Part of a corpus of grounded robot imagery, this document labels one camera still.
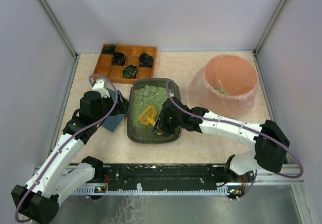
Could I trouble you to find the orange bin with bag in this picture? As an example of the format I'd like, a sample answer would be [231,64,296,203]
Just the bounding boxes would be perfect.
[187,54,259,119]

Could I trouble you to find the black rolled sock back-left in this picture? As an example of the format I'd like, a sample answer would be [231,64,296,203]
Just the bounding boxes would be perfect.
[101,44,116,55]

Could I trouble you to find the orange wooden divided tray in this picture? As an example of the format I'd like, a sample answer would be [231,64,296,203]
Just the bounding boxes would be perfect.
[93,43,158,84]

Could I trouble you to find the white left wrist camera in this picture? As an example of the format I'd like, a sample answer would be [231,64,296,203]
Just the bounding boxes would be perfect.
[92,78,110,98]

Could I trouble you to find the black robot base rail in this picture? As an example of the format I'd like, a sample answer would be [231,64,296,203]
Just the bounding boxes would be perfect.
[87,164,242,192]

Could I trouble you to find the dark grey litter box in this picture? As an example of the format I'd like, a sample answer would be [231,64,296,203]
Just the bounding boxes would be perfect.
[127,78,181,144]

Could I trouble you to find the green cat litter pellets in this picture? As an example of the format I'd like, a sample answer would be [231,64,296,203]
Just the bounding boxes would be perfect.
[132,85,168,128]

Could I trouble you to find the black rolled sock front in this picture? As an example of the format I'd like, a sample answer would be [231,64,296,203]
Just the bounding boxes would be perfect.
[122,65,138,79]

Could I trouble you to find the black rolled sock middle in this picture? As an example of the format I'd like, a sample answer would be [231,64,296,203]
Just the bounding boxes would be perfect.
[111,52,126,66]

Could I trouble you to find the dark teal folded cloth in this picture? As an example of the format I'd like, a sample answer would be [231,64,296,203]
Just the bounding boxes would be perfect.
[100,88,129,133]

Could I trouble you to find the yellow litter scoop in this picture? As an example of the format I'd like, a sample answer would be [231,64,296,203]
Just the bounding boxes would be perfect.
[138,105,157,126]

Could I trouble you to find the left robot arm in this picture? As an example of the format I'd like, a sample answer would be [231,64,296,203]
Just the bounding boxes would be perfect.
[11,89,128,223]

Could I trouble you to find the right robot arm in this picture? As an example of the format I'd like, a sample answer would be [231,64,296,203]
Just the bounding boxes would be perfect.
[151,97,290,176]

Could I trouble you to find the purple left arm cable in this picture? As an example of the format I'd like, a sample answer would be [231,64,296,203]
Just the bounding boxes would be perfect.
[14,74,118,222]

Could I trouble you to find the black rolled sock right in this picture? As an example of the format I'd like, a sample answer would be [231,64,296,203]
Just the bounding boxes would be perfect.
[139,52,154,68]

